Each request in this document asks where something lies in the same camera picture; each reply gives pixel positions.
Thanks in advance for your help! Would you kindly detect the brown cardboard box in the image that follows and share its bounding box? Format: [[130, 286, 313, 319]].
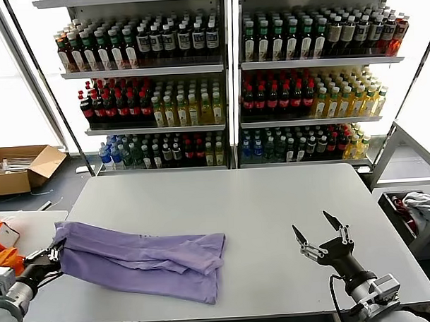
[[0, 143, 69, 197]]

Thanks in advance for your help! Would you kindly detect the dark bottle beige label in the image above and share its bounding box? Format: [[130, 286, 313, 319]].
[[326, 17, 342, 57], [339, 16, 357, 56]]

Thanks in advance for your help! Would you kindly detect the thin black slanted pole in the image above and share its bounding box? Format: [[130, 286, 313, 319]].
[[366, 29, 430, 164], [2, 0, 97, 179]]

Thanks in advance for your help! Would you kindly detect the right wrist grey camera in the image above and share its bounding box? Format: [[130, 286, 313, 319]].
[[369, 273, 401, 304]]

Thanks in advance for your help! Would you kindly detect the orange fabric bag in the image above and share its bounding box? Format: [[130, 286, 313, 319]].
[[0, 237, 28, 279]]

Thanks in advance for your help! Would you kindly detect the yellow juice bottle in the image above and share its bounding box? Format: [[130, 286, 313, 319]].
[[362, 86, 378, 117], [373, 86, 389, 117], [350, 86, 366, 117], [176, 94, 190, 127], [187, 94, 202, 126], [211, 92, 226, 126], [355, 134, 373, 160], [164, 95, 179, 127], [200, 93, 214, 126], [152, 95, 167, 128], [214, 141, 226, 166], [338, 86, 354, 118], [326, 87, 341, 118], [342, 134, 361, 160], [313, 87, 329, 119], [204, 142, 216, 166]]

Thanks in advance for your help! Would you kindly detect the grey metal cart frame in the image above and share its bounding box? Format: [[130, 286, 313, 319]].
[[367, 119, 430, 191]]

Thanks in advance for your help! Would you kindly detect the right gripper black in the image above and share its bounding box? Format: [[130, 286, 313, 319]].
[[290, 208, 378, 292]]

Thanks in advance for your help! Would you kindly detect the dark tea bottle green label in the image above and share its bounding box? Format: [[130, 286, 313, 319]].
[[96, 29, 113, 71], [109, 28, 126, 71], [123, 28, 140, 69], [298, 18, 314, 59], [243, 20, 257, 61], [83, 30, 100, 72], [270, 20, 285, 61], [312, 18, 328, 59], [256, 20, 271, 61], [284, 19, 300, 60], [70, 32, 87, 73]]

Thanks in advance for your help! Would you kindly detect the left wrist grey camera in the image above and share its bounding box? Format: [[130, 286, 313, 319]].
[[0, 266, 18, 293]]

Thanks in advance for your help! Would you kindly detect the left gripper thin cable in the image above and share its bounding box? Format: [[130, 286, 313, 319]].
[[37, 270, 65, 288]]

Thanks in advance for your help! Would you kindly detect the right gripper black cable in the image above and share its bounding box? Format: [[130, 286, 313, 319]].
[[328, 273, 349, 322]]

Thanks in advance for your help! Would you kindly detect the white tubes bundle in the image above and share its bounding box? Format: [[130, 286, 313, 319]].
[[0, 157, 36, 175]]

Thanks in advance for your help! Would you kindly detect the cola bottle red cap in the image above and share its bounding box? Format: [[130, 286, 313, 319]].
[[302, 81, 316, 113], [266, 83, 280, 114], [326, 132, 340, 153], [91, 89, 107, 126], [183, 139, 196, 161], [241, 83, 256, 115], [193, 138, 206, 161], [102, 89, 119, 124], [78, 90, 95, 126], [278, 82, 292, 114], [253, 83, 268, 114], [290, 82, 304, 113], [138, 88, 154, 121], [127, 88, 142, 122], [337, 130, 350, 153], [115, 88, 131, 124]]

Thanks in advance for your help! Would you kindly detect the clear green bottle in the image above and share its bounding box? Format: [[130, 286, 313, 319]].
[[263, 136, 276, 160], [121, 142, 135, 169], [131, 141, 145, 169], [274, 136, 287, 160]]

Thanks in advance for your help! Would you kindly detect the white metal bottle rack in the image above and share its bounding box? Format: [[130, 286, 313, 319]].
[[32, 0, 237, 177], [230, 0, 410, 170]]

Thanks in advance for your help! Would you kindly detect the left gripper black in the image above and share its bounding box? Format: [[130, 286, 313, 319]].
[[14, 238, 68, 291]]

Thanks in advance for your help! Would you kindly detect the white orange small carton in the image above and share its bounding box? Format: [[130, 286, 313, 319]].
[[0, 224, 22, 248]]

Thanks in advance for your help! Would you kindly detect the dark drink bottle white label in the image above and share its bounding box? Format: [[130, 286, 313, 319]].
[[368, 16, 384, 55], [136, 25, 152, 66], [149, 24, 165, 65], [162, 23, 178, 64], [191, 22, 207, 64], [379, 15, 398, 56], [205, 22, 222, 63], [354, 16, 371, 56], [177, 23, 193, 64]]

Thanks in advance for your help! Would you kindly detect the purple t-shirt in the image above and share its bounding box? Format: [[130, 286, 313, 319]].
[[51, 215, 230, 311]]

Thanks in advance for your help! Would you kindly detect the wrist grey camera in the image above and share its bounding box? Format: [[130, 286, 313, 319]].
[[369, 273, 401, 304], [0, 266, 18, 293]]

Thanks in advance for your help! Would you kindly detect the red garment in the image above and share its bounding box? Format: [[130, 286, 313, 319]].
[[390, 194, 418, 233]]

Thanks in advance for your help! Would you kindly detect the white grey garment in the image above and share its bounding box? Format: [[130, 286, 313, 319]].
[[401, 191, 430, 229]]

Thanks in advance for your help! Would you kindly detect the grey storage bin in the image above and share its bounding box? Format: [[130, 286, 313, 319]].
[[377, 189, 430, 262]]

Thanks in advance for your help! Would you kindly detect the grey slanted pole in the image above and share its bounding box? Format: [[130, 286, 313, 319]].
[[0, 0, 71, 154]]

